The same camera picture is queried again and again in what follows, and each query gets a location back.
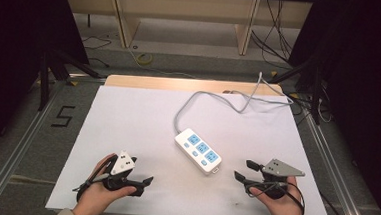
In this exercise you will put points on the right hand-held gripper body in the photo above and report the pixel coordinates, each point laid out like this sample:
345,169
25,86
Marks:
280,169

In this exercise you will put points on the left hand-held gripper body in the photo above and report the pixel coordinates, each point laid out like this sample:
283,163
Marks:
123,163

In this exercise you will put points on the white power strip blue sockets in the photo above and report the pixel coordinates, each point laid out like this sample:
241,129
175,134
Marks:
197,154

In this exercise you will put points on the person's right hand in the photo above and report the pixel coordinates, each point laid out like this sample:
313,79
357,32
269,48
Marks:
285,213

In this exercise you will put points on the person's left hand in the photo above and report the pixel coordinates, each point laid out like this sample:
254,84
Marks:
92,198

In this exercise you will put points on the white table cover sheet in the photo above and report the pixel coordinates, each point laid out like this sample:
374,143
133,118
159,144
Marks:
127,123

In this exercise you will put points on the black metal stand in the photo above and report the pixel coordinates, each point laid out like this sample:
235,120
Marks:
44,78
316,95

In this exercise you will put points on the yellow tape roll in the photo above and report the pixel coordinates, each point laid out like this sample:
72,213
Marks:
149,62

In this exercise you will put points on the black curtain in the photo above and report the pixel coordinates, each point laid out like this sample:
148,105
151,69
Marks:
12,43
363,81

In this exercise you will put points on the wooden shelf unit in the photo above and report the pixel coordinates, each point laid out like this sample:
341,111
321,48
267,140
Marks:
184,7

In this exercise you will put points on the aluminium floor rail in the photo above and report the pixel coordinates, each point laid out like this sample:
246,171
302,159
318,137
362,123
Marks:
19,147
334,176

